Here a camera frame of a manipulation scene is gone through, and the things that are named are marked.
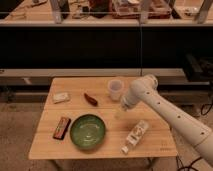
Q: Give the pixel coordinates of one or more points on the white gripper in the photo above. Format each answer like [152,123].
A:
[124,105]

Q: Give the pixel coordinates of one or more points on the green ceramic bowl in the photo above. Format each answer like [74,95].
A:
[87,132]

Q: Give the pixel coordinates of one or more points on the white wrapped soap bar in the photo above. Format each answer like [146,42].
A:
[60,97]

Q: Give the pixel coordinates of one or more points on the wooden table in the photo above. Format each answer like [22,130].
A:
[76,97]

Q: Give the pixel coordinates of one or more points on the black box on right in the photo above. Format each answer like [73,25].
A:
[198,69]

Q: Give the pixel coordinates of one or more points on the white plastic bottle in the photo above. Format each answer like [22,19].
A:
[135,136]

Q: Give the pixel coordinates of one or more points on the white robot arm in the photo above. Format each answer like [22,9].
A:
[196,133]

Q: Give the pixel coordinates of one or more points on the long metal shelf bench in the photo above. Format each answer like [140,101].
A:
[41,40]

